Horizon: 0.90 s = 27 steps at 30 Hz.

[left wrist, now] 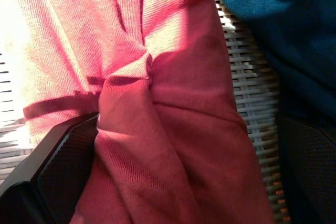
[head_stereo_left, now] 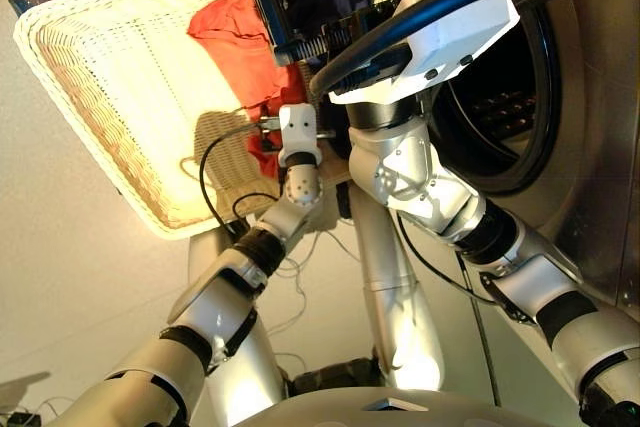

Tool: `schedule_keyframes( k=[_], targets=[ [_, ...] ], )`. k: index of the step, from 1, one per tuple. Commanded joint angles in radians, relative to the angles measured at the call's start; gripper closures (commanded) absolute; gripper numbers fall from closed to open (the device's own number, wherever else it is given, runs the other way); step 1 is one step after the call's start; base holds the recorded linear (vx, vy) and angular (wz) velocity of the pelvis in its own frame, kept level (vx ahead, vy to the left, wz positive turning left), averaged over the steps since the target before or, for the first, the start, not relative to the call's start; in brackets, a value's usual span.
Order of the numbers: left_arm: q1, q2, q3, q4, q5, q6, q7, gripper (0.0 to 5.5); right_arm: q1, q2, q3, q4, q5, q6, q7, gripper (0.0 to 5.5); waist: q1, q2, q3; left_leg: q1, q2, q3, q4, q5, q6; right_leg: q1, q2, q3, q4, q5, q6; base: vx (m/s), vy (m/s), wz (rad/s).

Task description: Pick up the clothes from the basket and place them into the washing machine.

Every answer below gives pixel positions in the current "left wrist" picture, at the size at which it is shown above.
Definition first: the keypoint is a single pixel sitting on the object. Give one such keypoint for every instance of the navy blue garment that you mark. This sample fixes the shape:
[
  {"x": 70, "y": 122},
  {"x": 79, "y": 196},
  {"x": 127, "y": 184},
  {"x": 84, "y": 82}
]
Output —
[{"x": 288, "y": 24}]

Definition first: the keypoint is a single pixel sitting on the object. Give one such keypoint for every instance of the coral red garment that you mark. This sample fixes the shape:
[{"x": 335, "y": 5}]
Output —
[{"x": 170, "y": 129}]

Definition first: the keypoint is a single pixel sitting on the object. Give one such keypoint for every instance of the pale woven laundry basket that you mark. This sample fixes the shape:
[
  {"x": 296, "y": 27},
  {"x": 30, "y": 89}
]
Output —
[{"x": 252, "y": 90}]

